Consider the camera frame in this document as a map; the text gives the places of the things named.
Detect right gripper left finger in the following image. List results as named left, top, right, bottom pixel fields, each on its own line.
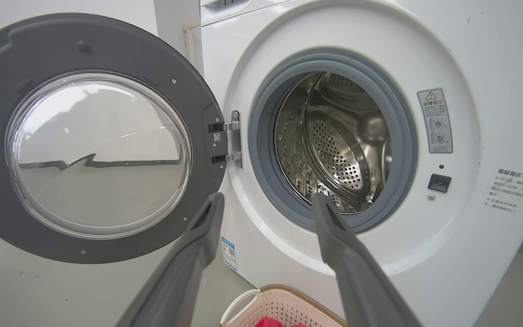
left=116, top=192, right=226, bottom=327

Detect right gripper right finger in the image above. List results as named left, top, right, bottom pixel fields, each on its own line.
left=311, top=193, right=423, bottom=327

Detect red and white clothes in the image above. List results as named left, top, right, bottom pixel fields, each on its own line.
left=255, top=317, right=307, bottom=327

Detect dark round glass washer door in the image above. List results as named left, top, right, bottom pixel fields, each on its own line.
left=0, top=13, right=228, bottom=265

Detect cream basket with brown rim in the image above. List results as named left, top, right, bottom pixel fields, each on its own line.
left=220, top=284, right=348, bottom=327

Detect metal door hinge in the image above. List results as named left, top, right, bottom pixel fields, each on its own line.
left=208, top=110, right=244, bottom=169

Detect grey rubber door seal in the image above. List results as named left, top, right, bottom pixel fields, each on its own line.
left=248, top=49, right=419, bottom=234

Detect white washing machine body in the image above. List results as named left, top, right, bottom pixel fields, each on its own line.
left=155, top=0, right=523, bottom=327

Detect blue energy label sticker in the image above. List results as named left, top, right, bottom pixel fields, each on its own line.
left=221, top=235, right=238, bottom=272

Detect perforated steel washer drum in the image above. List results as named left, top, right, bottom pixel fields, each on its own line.
left=274, top=70, right=393, bottom=214

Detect grey warning sticker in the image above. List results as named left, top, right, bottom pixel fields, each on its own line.
left=417, top=88, right=454, bottom=154

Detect white detergent drawer panel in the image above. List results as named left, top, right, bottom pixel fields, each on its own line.
left=200, top=0, right=289, bottom=25

